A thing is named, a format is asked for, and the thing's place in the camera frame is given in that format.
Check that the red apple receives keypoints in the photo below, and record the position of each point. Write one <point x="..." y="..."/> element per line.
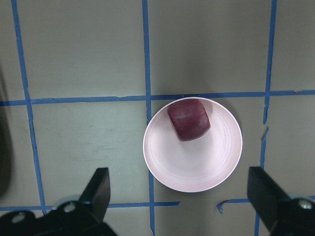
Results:
<point x="189" y="119"/>

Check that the large pink plate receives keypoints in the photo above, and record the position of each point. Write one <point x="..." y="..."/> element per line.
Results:
<point x="197" y="165"/>

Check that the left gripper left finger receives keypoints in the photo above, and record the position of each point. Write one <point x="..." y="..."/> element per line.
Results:
<point x="96" y="195"/>

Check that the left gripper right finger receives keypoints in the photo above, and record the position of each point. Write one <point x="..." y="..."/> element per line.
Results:
<point x="269" y="201"/>

